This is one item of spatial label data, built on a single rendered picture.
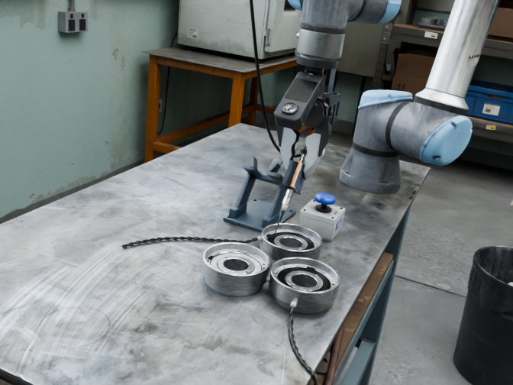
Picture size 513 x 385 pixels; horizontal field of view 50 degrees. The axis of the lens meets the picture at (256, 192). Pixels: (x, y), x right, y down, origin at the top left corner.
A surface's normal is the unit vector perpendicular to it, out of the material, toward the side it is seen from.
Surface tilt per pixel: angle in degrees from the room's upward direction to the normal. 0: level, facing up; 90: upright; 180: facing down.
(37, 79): 90
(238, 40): 89
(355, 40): 90
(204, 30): 90
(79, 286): 0
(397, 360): 0
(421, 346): 0
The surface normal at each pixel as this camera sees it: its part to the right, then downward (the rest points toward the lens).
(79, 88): 0.90, 0.25
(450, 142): 0.58, 0.48
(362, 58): -0.42, 0.29
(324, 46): 0.07, 0.39
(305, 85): -0.11, -0.62
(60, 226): 0.11, -0.92
